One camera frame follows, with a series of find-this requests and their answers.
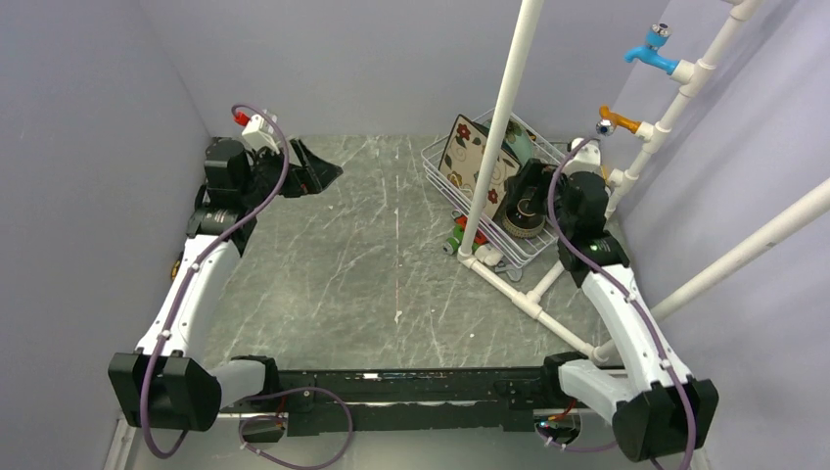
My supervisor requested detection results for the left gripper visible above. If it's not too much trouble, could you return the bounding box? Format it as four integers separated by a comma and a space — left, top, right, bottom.
240, 137, 342, 209

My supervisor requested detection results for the beige patterned bowl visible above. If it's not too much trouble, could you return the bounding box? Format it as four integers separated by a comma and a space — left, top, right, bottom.
501, 198, 546, 239

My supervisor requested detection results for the cream square plate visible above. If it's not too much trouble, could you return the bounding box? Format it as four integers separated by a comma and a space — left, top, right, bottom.
438, 115, 521, 219

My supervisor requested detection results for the teal square plate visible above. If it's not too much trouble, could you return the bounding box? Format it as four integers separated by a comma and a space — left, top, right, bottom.
502, 119, 534, 167

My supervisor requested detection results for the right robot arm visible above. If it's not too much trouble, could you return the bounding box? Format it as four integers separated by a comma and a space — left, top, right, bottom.
503, 159, 719, 468

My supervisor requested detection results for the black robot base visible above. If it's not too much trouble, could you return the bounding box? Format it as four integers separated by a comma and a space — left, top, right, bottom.
226, 366, 587, 443

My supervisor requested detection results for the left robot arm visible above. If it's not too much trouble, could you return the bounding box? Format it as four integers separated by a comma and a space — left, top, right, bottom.
108, 138, 344, 432

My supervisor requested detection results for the green faucet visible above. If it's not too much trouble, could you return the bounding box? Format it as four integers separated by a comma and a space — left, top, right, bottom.
441, 224, 465, 256

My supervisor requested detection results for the orange faucet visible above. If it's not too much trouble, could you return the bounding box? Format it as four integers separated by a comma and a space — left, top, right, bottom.
595, 105, 654, 142

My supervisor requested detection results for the blue faucet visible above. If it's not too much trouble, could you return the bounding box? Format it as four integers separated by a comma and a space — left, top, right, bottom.
623, 23, 679, 75

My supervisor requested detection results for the white wire dish rack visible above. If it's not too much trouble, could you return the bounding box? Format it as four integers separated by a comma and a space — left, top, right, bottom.
421, 110, 556, 267

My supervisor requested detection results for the red handled wrench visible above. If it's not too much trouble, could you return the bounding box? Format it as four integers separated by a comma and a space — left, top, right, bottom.
453, 215, 488, 253

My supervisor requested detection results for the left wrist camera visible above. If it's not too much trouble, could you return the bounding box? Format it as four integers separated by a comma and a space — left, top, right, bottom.
233, 111, 280, 152

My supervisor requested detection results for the white pvc pipe frame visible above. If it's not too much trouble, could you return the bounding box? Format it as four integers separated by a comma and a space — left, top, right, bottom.
456, 0, 830, 363

